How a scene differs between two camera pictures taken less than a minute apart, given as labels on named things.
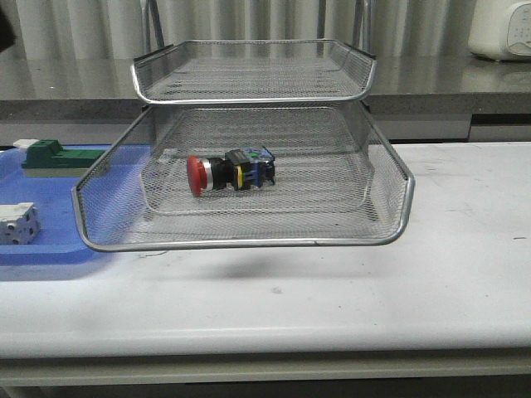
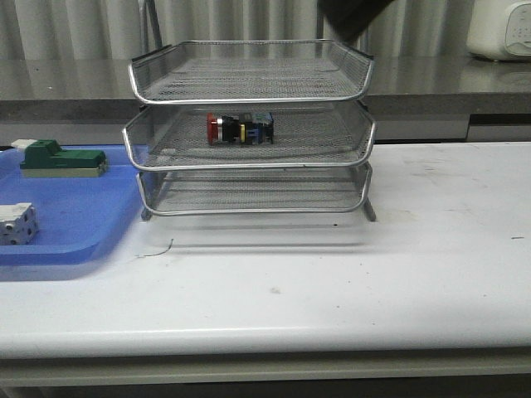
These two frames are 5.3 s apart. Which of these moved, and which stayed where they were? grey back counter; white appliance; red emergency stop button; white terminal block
Moved: red emergency stop button
Stayed: white terminal block; white appliance; grey back counter
